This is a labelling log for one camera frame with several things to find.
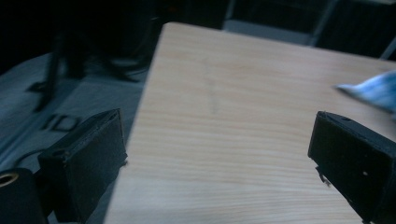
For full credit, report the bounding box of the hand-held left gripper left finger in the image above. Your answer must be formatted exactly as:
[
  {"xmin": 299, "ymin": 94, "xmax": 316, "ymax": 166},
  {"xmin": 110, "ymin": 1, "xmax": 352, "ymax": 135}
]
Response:
[{"xmin": 37, "ymin": 108, "xmax": 128, "ymax": 224}]

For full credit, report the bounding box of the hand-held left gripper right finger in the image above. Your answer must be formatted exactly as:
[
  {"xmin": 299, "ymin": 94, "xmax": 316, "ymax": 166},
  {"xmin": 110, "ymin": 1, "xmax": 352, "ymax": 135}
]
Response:
[{"xmin": 307, "ymin": 110, "xmax": 396, "ymax": 224}]

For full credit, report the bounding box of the blue white striped cloth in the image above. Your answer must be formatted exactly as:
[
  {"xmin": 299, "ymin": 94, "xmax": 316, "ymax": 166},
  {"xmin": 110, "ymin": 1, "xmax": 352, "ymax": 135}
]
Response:
[{"xmin": 334, "ymin": 69, "xmax": 396, "ymax": 115}]

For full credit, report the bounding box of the black tripod stand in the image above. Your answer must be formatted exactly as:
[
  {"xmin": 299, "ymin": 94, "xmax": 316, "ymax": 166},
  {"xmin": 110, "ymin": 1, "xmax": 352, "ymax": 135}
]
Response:
[{"xmin": 26, "ymin": 17, "xmax": 163, "ymax": 114}]

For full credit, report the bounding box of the black cable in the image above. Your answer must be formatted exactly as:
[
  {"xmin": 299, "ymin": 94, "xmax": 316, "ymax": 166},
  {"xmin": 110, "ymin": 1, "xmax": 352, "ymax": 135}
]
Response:
[{"xmin": 12, "ymin": 148, "xmax": 49, "ymax": 167}]

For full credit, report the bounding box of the grey metal frame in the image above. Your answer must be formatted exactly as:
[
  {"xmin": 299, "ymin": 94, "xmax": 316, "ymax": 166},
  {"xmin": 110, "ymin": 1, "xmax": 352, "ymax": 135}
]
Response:
[{"xmin": 221, "ymin": 0, "xmax": 396, "ymax": 61}]

